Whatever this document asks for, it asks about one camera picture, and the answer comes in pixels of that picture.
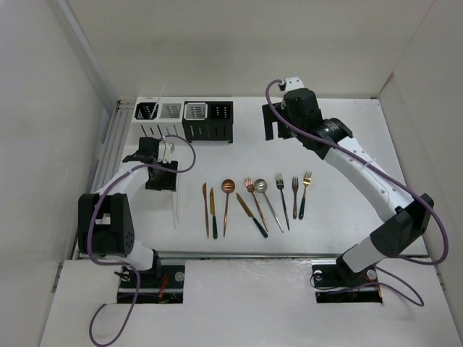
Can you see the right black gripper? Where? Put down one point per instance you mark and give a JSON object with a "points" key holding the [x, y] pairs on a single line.
{"points": [[270, 118]]}

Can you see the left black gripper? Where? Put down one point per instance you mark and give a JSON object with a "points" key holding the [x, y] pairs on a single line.
{"points": [[166, 183]]}

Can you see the rose gold knife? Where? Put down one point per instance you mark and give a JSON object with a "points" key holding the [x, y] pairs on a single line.
{"points": [[204, 191]]}

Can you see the gold knife green handle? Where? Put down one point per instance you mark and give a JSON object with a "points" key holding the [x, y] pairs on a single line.
{"points": [[213, 213]]}

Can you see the copper small fork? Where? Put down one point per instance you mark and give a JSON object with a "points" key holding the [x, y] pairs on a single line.
{"points": [[295, 187]]}

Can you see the gold fork green handle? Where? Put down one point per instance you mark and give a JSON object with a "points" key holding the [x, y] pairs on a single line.
{"points": [[306, 183]]}

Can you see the white chopstick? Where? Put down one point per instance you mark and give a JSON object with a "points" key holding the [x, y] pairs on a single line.
{"points": [[153, 113], [176, 205]]}

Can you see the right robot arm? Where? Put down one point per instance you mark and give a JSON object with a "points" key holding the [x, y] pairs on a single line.
{"points": [[405, 215]]}

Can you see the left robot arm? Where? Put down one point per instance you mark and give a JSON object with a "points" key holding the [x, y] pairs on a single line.
{"points": [[105, 225]]}

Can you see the white utensil caddy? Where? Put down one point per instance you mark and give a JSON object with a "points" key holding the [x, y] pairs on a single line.
{"points": [[168, 120]]}

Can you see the silver spoon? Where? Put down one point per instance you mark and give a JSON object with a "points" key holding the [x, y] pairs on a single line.
{"points": [[261, 186]]}

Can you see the rose gold fork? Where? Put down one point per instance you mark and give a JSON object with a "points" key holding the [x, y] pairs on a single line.
{"points": [[251, 189]]}

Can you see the copper spoon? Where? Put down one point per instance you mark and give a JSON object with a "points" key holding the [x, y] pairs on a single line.
{"points": [[227, 187]]}

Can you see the black utensil caddy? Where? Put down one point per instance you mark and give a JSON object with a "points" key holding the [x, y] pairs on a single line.
{"points": [[208, 121]]}

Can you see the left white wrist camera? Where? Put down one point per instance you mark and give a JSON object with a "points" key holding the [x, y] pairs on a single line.
{"points": [[165, 151]]}

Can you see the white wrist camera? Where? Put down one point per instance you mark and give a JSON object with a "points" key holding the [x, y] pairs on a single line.
{"points": [[165, 151], [291, 83]]}

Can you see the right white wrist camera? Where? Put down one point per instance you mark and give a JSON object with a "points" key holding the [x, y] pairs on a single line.
{"points": [[291, 83]]}

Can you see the silver fork black handle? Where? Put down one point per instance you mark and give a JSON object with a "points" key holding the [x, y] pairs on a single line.
{"points": [[280, 187]]}

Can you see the aluminium rail front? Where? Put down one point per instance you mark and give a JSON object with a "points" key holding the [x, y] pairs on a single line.
{"points": [[204, 255]]}

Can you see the aluminium frame left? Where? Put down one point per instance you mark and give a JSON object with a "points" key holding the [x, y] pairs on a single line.
{"points": [[110, 145]]}

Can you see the gold knife dark handle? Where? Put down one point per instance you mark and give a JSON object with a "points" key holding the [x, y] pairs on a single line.
{"points": [[250, 215]]}

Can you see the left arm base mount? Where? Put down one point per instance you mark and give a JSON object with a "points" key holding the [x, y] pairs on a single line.
{"points": [[166, 287]]}

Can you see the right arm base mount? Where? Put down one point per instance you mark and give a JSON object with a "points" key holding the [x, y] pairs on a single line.
{"points": [[331, 287]]}

